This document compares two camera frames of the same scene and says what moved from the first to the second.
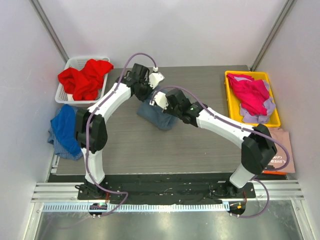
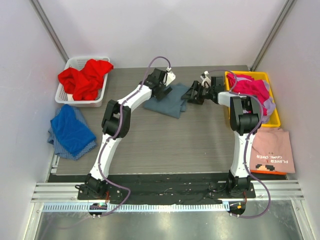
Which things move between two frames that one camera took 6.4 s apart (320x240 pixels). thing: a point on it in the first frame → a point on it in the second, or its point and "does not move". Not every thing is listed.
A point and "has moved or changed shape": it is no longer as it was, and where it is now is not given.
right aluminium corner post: (288, 4) does not move
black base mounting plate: (165, 189) does not move
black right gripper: (173, 110) → (200, 91)
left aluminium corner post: (50, 29) does not move
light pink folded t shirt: (280, 158) does not move
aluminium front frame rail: (278, 190) does not move
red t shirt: (84, 84) does not move
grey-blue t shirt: (153, 114) has moved or changed shape
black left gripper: (144, 91) → (161, 89)
